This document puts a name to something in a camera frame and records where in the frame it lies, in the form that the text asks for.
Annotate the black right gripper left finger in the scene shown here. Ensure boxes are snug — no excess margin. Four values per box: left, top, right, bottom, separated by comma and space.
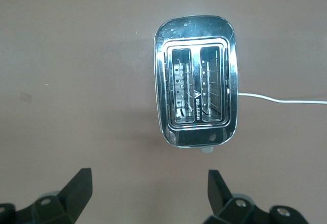
0, 167, 92, 224

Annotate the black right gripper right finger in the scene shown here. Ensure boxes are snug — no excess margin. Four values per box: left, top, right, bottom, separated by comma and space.
204, 169, 310, 224

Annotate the silver and beige toaster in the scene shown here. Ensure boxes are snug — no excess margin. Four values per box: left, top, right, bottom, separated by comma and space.
153, 15, 238, 154

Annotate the white toaster power cable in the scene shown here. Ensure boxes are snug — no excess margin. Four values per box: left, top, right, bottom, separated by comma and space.
237, 92, 327, 105

